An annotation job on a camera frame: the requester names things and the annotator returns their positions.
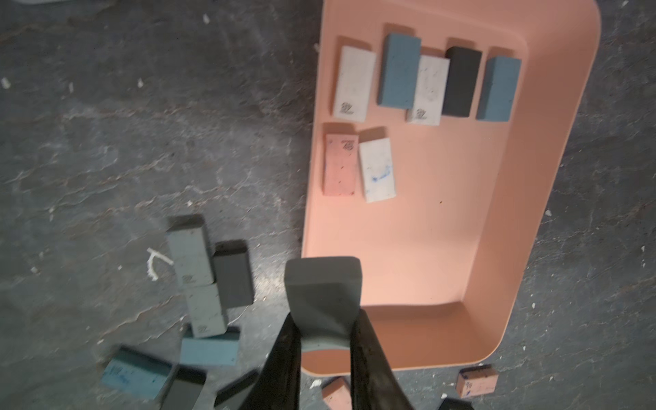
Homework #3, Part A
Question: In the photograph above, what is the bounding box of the teal eraser pile left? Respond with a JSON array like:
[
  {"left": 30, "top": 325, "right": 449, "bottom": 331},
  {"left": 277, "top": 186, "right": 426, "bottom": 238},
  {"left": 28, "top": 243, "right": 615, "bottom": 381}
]
[{"left": 101, "top": 347, "right": 173, "bottom": 401}]

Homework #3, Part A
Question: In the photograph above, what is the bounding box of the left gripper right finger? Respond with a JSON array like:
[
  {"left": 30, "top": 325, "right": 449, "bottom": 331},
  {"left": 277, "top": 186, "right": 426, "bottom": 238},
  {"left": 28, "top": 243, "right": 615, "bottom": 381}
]
[{"left": 350, "top": 309, "right": 413, "bottom": 409}]

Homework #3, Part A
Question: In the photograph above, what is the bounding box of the teal eraser pile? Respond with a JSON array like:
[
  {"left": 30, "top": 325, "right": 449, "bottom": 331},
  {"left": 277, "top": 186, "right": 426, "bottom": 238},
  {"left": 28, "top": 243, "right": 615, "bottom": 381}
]
[
  {"left": 101, "top": 347, "right": 173, "bottom": 401},
  {"left": 179, "top": 327, "right": 241, "bottom": 367}
]

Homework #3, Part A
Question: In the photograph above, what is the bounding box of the pink eraser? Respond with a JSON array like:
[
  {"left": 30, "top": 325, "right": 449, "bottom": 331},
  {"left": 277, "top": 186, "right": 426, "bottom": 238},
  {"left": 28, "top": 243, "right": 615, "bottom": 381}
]
[
  {"left": 321, "top": 378, "right": 353, "bottom": 410},
  {"left": 456, "top": 365, "right": 499, "bottom": 399},
  {"left": 323, "top": 134, "right": 359, "bottom": 196}
]

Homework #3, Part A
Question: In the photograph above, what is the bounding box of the black eraser pile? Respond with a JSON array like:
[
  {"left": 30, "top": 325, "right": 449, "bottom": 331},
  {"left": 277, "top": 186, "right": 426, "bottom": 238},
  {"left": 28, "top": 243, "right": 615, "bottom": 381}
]
[
  {"left": 160, "top": 367, "right": 207, "bottom": 410},
  {"left": 214, "top": 370, "right": 260, "bottom": 410}
]

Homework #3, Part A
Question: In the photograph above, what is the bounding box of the black eraser pile right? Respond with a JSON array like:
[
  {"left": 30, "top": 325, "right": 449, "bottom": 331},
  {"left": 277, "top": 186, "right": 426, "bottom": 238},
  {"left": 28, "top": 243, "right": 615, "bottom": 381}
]
[{"left": 214, "top": 370, "right": 260, "bottom": 410}]

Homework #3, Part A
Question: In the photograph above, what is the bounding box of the grey eraser lower pile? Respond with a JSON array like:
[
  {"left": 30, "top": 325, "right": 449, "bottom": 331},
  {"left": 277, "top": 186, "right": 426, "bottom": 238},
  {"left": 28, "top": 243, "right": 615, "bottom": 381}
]
[{"left": 184, "top": 284, "right": 229, "bottom": 338}]

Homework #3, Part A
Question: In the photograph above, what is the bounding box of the grey eraser upper pile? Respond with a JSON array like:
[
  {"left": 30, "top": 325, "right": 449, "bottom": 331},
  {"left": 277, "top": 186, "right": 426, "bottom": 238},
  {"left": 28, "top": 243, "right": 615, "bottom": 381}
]
[{"left": 166, "top": 214, "right": 215, "bottom": 289}]

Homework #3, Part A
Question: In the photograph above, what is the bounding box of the black eraser front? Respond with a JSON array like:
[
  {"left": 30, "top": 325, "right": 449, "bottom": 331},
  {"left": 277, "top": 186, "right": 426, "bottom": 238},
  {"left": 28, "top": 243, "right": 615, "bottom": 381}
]
[{"left": 438, "top": 397, "right": 474, "bottom": 410}]

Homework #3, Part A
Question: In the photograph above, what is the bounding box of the teal eraser top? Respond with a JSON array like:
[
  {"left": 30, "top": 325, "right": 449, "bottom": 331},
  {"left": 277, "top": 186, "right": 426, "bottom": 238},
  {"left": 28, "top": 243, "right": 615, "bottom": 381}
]
[{"left": 377, "top": 32, "right": 421, "bottom": 109}]

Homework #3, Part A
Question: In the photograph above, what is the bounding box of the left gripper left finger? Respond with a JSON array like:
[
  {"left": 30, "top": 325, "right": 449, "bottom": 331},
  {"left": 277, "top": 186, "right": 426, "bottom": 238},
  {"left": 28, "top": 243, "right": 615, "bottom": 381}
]
[{"left": 240, "top": 314, "right": 302, "bottom": 410}]

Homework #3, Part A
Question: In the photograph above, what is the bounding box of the pink storage tray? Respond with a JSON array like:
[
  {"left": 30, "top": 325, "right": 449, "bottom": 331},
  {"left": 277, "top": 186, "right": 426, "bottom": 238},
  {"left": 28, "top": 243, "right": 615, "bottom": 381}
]
[{"left": 302, "top": 1, "right": 601, "bottom": 370}]

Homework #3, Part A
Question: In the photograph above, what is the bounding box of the black eraser pile left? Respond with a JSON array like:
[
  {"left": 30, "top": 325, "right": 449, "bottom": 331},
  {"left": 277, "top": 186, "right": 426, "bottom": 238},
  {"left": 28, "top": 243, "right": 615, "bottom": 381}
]
[{"left": 160, "top": 367, "right": 207, "bottom": 410}]

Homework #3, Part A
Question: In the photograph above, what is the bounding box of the teal eraser pile right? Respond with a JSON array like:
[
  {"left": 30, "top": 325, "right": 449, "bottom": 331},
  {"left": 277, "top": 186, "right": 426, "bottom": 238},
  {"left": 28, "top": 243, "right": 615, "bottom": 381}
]
[{"left": 179, "top": 327, "right": 241, "bottom": 367}]

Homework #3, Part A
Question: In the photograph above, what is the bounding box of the white eraser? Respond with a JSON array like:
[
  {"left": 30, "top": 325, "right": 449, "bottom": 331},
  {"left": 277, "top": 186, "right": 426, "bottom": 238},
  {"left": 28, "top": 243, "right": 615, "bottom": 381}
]
[
  {"left": 332, "top": 45, "right": 377, "bottom": 123},
  {"left": 359, "top": 138, "right": 396, "bottom": 203},
  {"left": 406, "top": 55, "right": 450, "bottom": 126}
]

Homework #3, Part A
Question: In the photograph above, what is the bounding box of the dark grey eraser pile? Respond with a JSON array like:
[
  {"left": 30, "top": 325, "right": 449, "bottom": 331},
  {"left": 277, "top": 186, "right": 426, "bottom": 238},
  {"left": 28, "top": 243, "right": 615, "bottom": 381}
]
[{"left": 212, "top": 239, "right": 256, "bottom": 309}]

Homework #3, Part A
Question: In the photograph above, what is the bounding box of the white eraser front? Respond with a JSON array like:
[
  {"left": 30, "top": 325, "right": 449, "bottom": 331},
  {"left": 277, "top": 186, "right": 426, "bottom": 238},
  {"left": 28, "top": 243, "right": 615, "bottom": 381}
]
[{"left": 359, "top": 138, "right": 396, "bottom": 203}]

